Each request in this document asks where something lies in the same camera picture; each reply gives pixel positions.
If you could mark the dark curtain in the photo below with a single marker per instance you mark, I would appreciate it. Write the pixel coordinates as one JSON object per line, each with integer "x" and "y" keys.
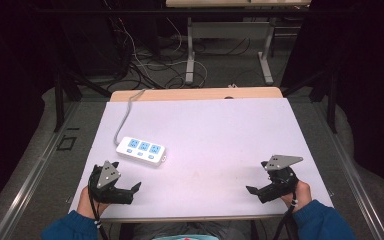
{"x": 13, "y": 83}
{"x": 370, "y": 83}

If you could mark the person's left hand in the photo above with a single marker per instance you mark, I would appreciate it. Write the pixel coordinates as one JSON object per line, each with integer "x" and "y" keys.
{"x": 86, "y": 205}

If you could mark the black metal stand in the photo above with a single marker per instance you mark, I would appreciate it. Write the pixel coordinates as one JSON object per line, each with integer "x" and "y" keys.
{"x": 326, "y": 90}
{"x": 63, "y": 93}

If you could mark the white table mat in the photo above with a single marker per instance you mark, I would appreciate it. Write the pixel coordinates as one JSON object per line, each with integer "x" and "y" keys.
{"x": 206, "y": 143}

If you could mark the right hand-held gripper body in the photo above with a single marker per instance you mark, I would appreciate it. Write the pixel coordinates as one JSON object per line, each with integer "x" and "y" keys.
{"x": 280, "y": 180}

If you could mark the person's right hand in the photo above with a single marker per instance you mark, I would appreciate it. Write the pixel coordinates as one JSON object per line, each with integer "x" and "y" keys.
{"x": 300, "y": 196}

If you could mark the aluminium floor rail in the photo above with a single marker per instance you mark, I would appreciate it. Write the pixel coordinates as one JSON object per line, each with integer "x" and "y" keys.
{"x": 350, "y": 166}
{"x": 26, "y": 186}

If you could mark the white desk with metal legs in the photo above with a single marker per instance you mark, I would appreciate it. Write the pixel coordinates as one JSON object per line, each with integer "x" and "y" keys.
{"x": 226, "y": 30}

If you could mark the white blue power strip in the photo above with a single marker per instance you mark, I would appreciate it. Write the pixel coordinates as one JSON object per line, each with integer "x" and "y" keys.
{"x": 141, "y": 150}

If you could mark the person's grey lap clothing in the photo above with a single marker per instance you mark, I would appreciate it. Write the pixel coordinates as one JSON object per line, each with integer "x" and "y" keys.
{"x": 186, "y": 230}

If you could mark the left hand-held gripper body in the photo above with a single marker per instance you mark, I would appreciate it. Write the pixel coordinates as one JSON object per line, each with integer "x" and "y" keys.
{"x": 108, "y": 176}

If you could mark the wooden table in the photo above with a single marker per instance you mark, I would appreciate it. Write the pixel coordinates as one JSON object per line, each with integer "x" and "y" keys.
{"x": 186, "y": 94}

